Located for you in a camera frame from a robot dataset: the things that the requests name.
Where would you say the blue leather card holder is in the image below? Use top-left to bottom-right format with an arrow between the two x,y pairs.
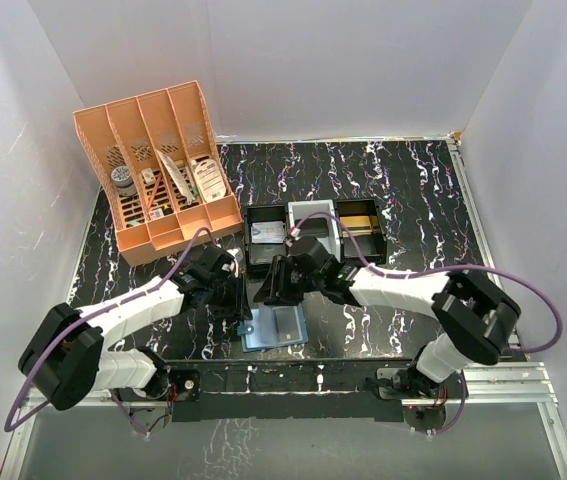
237,304 -> 308,353

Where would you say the black credit card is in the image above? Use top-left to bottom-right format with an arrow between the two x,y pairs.
300,216 -> 330,238

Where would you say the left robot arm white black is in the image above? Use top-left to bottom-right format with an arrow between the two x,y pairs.
18,245 -> 252,411

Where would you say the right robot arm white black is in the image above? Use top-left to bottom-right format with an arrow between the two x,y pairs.
254,237 -> 521,397

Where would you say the silver card in tray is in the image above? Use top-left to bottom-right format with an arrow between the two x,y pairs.
250,221 -> 287,244

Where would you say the black tray left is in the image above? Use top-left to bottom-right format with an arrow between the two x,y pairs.
244,204 -> 289,279

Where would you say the black tray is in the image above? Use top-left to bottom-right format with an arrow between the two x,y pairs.
244,204 -> 289,279
334,198 -> 388,265

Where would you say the white plastic bin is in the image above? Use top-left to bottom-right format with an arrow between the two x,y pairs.
287,200 -> 342,260

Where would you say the black tray right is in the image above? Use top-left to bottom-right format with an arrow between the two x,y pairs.
334,198 -> 388,265

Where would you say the gold box in tray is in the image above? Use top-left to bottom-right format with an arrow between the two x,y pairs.
340,215 -> 381,236

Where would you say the white paper packet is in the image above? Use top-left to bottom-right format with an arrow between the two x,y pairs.
157,151 -> 195,205

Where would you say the orange pencil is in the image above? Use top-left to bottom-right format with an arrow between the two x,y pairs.
147,172 -> 163,210

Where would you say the white labelled blister pack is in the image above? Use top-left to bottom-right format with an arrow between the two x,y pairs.
193,158 -> 227,203

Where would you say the small white eraser box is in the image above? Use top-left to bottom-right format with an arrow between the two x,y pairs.
141,168 -> 156,185

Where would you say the orange plastic file organizer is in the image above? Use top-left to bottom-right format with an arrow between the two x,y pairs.
73,81 -> 242,266

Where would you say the roll of tape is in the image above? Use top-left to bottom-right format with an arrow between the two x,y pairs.
110,165 -> 137,197

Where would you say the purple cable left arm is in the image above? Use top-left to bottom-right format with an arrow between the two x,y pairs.
2,226 -> 214,436

